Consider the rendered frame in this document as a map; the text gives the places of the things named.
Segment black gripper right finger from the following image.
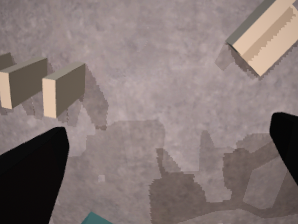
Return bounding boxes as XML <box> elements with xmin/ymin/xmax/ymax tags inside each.
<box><xmin>270</xmin><ymin>112</ymin><xmax>298</xmax><ymax>185</ymax></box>

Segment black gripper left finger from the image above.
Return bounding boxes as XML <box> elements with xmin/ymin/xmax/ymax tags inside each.
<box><xmin>0</xmin><ymin>127</ymin><xmax>69</xmax><ymax>224</ymax></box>

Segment beige domino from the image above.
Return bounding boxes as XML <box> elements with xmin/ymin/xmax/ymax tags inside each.
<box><xmin>0</xmin><ymin>52</ymin><xmax>13</xmax><ymax>71</ymax></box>
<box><xmin>0</xmin><ymin>56</ymin><xmax>48</xmax><ymax>109</ymax></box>
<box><xmin>226</xmin><ymin>0</ymin><xmax>295</xmax><ymax>55</ymax></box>
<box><xmin>43</xmin><ymin>61</ymin><xmax>85</xmax><ymax>117</ymax></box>
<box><xmin>235</xmin><ymin>4</ymin><xmax>298</xmax><ymax>76</ymax></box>

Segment teal rectangular block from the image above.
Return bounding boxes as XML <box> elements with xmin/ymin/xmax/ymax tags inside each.
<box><xmin>81</xmin><ymin>212</ymin><xmax>113</xmax><ymax>224</ymax></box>

